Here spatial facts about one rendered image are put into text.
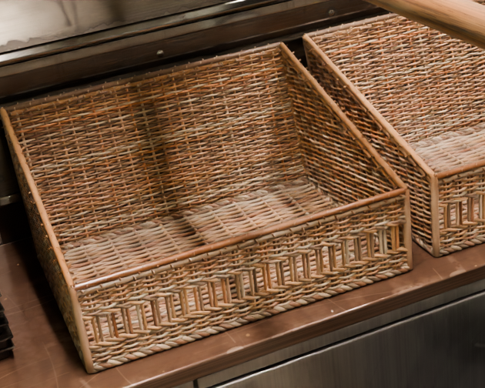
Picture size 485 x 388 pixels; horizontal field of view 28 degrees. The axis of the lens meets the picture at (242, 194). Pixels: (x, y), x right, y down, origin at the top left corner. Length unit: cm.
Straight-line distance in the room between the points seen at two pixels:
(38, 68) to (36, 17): 9
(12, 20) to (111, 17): 17
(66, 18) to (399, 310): 77
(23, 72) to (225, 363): 66
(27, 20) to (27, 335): 55
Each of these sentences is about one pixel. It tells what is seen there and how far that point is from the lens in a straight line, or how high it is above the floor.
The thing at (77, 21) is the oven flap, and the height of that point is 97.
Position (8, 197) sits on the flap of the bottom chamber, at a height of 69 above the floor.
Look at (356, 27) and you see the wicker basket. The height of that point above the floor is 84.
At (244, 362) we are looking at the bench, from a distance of 148.
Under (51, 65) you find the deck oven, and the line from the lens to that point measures 178.
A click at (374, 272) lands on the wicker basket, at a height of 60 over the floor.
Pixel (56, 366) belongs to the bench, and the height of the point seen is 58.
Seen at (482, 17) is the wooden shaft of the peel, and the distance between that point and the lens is 74.
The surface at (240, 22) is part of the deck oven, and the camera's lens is 188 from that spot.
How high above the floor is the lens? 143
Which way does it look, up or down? 26 degrees down
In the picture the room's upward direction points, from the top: 7 degrees counter-clockwise
